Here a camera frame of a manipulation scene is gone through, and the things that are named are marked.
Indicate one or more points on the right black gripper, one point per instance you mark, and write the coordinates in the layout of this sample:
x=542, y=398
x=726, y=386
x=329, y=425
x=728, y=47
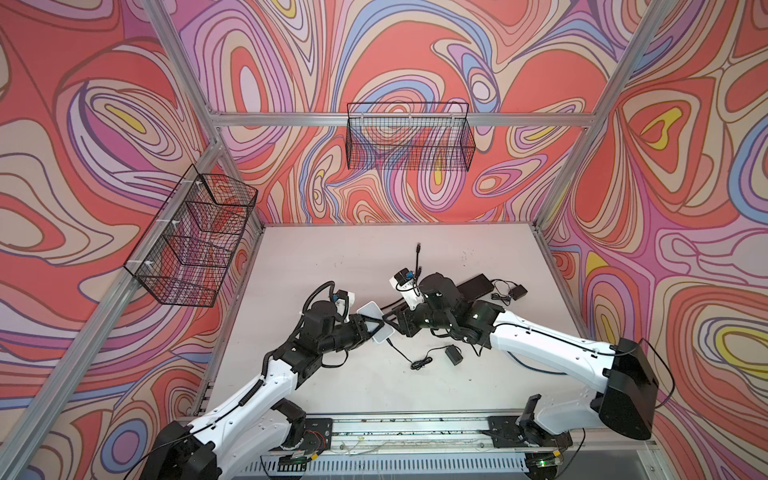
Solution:
x=404, y=317

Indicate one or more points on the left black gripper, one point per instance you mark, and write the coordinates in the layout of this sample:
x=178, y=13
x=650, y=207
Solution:
x=357, y=328

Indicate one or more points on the small white network switch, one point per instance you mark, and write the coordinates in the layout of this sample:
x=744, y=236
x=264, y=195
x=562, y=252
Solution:
x=379, y=330

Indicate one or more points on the black network switch box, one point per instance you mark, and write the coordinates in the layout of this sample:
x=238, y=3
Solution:
x=476, y=288

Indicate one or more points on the black power adapter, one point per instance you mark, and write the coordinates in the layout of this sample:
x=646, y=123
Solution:
x=452, y=352
x=507, y=291

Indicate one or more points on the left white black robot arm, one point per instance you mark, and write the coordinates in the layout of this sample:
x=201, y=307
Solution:
x=260, y=416

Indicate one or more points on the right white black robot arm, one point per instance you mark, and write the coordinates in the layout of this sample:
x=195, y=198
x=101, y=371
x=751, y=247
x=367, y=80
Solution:
x=619, y=389

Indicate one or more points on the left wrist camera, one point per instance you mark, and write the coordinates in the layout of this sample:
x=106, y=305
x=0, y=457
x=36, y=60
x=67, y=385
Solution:
x=343, y=301

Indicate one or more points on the back wire mesh basket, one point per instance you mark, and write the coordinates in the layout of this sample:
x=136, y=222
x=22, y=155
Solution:
x=409, y=136

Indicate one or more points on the wire mesh basket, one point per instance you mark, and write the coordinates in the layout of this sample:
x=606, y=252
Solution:
x=409, y=136
x=200, y=226

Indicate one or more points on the left wire mesh basket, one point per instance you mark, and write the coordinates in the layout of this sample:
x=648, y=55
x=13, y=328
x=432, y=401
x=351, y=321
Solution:
x=200, y=226

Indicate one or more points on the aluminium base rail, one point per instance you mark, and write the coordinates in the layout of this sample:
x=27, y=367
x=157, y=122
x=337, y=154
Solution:
x=453, y=445

